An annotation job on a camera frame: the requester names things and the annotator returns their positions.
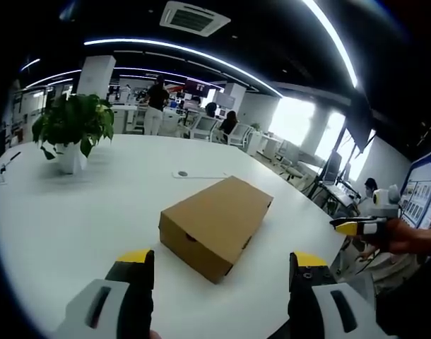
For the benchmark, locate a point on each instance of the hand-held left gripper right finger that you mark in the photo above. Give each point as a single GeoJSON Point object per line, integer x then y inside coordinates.
{"type": "Point", "coordinates": [307, 303]}

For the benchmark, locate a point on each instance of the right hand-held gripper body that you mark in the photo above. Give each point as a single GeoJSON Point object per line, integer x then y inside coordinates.
{"type": "Point", "coordinates": [383, 203]}

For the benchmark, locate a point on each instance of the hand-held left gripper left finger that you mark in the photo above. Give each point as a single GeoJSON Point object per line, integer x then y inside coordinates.
{"type": "Point", "coordinates": [130, 300]}

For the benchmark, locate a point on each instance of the brown cardboard shoe box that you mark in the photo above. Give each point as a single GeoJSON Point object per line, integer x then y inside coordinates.
{"type": "Point", "coordinates": [215, 219]}

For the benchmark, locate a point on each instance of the person's right hand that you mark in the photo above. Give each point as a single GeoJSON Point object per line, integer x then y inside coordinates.
{"type": "Point", "coordinates": [395, 236]}

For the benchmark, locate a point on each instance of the person's left hand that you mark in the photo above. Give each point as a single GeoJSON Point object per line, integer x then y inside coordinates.
{"type": "Point", "coordinates": [154, 334]}

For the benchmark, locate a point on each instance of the dark computer monitor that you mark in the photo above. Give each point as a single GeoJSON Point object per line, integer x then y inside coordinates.
{"type": "Point", "coordinates": [332, 169]}

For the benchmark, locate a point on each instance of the person's dark clothing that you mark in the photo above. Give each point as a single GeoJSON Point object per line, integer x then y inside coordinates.
{"type": "Point", "coordinates": [410, 296]}

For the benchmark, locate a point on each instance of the white office chair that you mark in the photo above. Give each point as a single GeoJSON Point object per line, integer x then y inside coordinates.
{"type": "Point", "coordinates": [242, 134]}
{"type": "Point", "coordinates": [205, 127]}

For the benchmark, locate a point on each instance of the white plant pot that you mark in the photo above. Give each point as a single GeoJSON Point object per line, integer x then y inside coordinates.
{"type": "Point", "coordinates": [71, 159]}

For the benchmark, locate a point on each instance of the long ceiling light strip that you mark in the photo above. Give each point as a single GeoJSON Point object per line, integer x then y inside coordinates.
{"type": "Point", "coordinates": [187, 49]}
{"type": "Point", "coordinates": [333, 37]}

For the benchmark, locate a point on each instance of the dark tool at table edge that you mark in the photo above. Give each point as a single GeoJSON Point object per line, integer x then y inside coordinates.
{"type": "Point", "coordinates": [8, 163]}

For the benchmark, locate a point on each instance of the green potted plant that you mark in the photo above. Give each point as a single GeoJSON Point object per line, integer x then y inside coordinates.
{"type": "Point", "coordinates": [74, 118]}

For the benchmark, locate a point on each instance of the ceiling air conditioner vent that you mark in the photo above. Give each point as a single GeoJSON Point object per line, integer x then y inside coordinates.
{"type": "Point", "coordinates": [194, 18]}

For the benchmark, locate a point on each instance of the blue wall poster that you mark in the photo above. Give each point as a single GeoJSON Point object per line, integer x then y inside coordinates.
{"type": "Point", "coordinates": [420, 190]}

